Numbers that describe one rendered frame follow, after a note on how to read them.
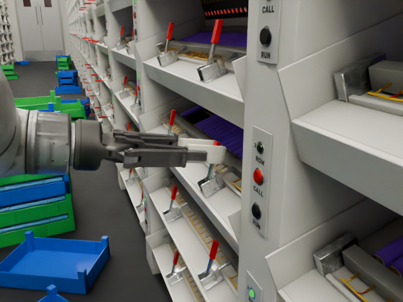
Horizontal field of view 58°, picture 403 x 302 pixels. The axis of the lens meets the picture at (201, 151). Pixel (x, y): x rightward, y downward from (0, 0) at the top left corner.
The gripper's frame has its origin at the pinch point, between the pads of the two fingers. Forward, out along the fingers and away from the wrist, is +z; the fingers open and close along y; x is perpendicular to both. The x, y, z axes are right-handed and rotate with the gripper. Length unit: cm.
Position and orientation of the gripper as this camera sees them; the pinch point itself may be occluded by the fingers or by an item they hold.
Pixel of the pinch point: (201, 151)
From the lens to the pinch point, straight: 60.5
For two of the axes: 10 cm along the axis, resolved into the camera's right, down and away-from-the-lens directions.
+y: 3.4, 3.0, -8.9
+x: 1.5, -9.5, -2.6
